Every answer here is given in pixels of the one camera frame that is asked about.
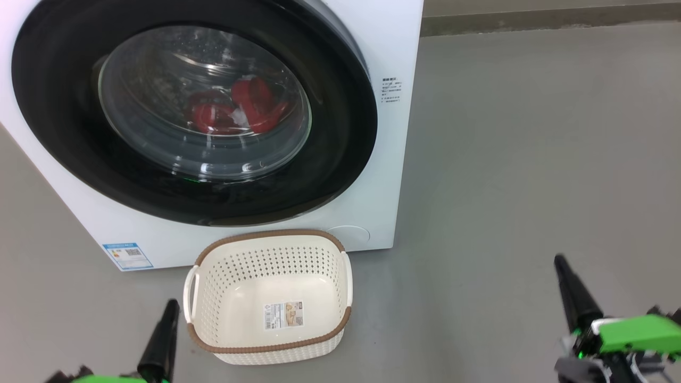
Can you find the round white filter cover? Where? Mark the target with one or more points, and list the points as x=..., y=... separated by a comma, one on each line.
x=348, y=236

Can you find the black glass washing machine door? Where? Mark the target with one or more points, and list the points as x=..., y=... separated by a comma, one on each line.
x=64, y=106

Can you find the blue energy label sticker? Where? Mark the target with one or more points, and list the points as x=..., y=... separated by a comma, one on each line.
x=127, y=256

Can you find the printed product label sticker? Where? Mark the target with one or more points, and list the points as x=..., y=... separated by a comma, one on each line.
x=283, y=315

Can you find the stainless steel washing machine drum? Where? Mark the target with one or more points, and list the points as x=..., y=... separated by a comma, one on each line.
x=159, y=74

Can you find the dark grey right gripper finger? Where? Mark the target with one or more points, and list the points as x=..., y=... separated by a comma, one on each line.
x=577, y=303

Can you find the red and white garment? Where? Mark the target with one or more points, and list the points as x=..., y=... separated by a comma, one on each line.
x=255, y=101

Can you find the white front-load washing machine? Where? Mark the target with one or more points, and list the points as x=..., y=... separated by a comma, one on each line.
x=383, y=159

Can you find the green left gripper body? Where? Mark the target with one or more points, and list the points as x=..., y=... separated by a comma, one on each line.
x=106, y=379

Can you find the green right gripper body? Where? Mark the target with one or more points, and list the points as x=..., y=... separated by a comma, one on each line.
x=638, y=335

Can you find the cream perforated basket brown rim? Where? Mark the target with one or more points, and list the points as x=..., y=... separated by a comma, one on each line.
x=239, y=266

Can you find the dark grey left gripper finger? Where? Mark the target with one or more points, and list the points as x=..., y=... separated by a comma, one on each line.
x=159, y=346

